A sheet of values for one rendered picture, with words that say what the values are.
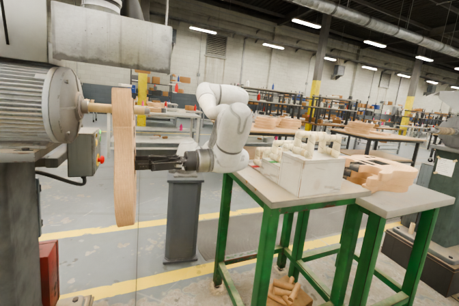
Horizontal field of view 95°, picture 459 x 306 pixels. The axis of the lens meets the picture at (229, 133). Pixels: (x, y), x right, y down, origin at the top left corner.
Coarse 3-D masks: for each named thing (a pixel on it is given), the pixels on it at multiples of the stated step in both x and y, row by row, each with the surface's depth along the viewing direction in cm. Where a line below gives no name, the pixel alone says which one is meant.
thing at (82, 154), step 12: (84, 132) 93; (96, 132) 99; (72, 144) 90; (84, 144) 92; (72, 156) 91; (84, 156) 92; (96, 156) 99; (72, 168) 92; (84, 168) 93; (96, 168) 100; (60, 180) 91; (84, 180) 98
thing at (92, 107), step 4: (88, 104) 72; (92, 104) 73; (96, 104) 74; (100, 104) 74; (104, 104) 75; (108, 104) 75; (88, 108) 72; (92, 108) 73; (96, 108) 73; (100, 108) 74; (104, 108) 74; (108, 108) 74; (136, 108) 78; (140, 108) 79; (144, 108) 79; (100, 112) 75; (104, 112) 75; (108, 112) 75; (136, 112) 78; (140, 112) 79; (144, 112) 79
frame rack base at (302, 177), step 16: (288, 160) 98; (304, 160) 90; (320, 160) 94; (336, 160) 98; (288, 176) 98; (304, 176) 91; (320, 176) 96; (336, 176) 100; (304, 192) 93; (320, 192) 98; (336, 192) 103
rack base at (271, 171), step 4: (264, 160) 115; (268, 160) 114; (272, 160) 115; (264, 164) 115; (268, 164) 112; (272, 164) 109; (276, 164) 108; (264, 168) 115; (268, 168) 112; (272, 168) 109; (276, 168) 106; (260, 172) 119; (264, 172) 115; (268, 172) 112; (272, 172) 109; (276, 172) 106; (268, 176) 112; (272, 176) 109; (276, 176) 106; (272, 180) 109; (276, 180) 106
